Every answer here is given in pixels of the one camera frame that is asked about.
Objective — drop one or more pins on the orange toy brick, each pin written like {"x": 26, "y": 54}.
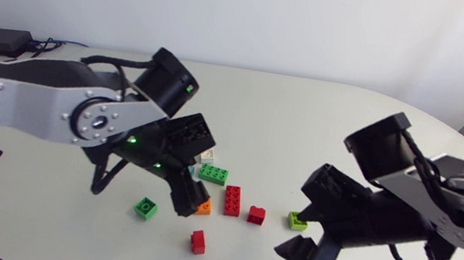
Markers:
{"x": 204, "y": 209}

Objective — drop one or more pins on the blue toy brick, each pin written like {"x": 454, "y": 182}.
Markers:
{"x": 191, "y": 171}

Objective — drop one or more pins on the small green toy brick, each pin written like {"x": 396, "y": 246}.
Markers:
{"x": 146, "y": 208}

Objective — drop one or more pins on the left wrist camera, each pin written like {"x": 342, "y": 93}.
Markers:
{"x": 189, "y": 135}

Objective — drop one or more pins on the white toy brick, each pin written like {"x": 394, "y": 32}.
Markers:
{"x": 208, "y": 156}

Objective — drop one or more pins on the large red toy brick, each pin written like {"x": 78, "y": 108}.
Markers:
{"x": 232, "y": 201}

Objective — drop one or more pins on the small red toy brick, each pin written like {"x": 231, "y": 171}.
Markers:
{"x": 256, "y": 215}
{"x": 198, "y": 242}

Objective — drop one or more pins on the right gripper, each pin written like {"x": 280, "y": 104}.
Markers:
{"x": 375, "y": 220}

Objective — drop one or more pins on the lime green toy brick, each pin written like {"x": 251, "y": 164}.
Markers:
{"x": 295, "y": 223}

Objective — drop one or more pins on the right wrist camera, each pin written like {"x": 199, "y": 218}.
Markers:
{"x": 334, "y": 187}

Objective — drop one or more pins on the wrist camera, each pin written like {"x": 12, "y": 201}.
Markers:
{"x": 189, "y": 135}
{"x": 334, "y": 187}

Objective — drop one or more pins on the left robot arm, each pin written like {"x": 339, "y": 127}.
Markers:
{"x": 33, "y": 105}

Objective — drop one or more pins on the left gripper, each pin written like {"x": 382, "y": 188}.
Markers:
{"x": 175, "y": 170}

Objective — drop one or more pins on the large green toy brick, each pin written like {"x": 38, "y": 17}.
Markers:
{"x": 213, "y": 174}

